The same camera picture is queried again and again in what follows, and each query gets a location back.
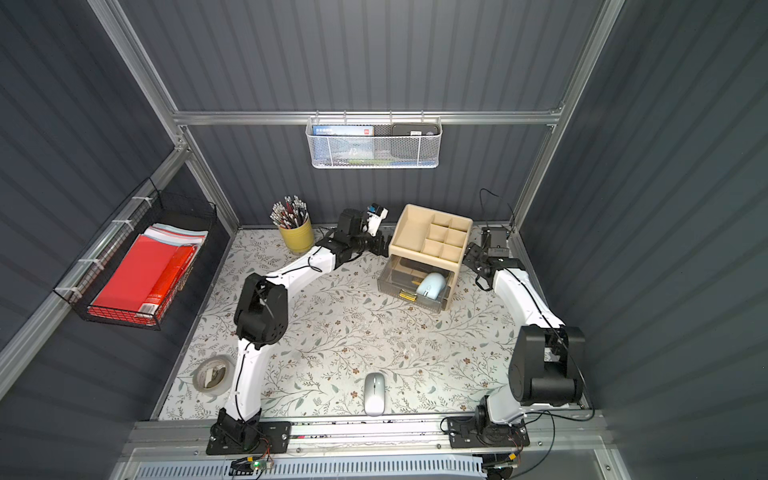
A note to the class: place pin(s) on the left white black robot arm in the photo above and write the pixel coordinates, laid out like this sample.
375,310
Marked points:
263,311

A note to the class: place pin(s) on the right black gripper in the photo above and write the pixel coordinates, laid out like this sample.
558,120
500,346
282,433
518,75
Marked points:
475,257

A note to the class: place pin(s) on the light blue computer mouse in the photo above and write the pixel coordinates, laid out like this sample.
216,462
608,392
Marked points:
432,286

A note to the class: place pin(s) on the black device in basket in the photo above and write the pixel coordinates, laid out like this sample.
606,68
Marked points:
415,129

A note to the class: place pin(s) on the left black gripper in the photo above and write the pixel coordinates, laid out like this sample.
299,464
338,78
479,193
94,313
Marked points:
377,241

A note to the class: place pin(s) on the clear top drawer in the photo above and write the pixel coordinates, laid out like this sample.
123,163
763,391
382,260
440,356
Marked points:
401,277

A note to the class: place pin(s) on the roll of tape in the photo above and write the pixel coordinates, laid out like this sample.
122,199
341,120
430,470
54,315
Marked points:
214,376

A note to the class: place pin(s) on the red folder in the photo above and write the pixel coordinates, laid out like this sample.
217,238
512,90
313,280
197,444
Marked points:
143,281

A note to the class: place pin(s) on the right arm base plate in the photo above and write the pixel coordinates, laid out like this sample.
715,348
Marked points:
465,432

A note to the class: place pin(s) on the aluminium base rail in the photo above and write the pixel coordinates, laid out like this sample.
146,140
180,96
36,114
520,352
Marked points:
361,435

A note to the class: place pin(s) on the white ventilation grille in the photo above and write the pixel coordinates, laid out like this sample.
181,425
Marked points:
360,467

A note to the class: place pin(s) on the small green circuit board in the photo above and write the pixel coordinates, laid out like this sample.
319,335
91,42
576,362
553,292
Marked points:
248,466

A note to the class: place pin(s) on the bundle of pens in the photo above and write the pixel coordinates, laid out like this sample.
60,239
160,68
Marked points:
289,213

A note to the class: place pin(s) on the blue box in basket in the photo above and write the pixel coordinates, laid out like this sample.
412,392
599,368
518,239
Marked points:
332,144

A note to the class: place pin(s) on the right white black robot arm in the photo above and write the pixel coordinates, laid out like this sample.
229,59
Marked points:
544,367

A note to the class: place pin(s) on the black wire side basket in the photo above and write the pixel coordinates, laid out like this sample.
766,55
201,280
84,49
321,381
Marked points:
171,217

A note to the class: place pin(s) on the white wire wall basket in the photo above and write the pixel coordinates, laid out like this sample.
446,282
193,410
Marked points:
414,152

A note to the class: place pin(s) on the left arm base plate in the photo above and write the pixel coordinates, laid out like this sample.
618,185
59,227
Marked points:
230,437

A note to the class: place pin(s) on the beige drawer organizer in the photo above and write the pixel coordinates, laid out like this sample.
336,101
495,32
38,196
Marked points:
432,237

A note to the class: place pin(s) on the grey computer mouse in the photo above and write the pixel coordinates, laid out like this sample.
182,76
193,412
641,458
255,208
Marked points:
374,394

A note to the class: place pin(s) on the yellow pen cup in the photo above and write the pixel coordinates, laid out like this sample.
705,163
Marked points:
299,240

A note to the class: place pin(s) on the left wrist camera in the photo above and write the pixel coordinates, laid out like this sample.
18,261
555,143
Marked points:
376,214

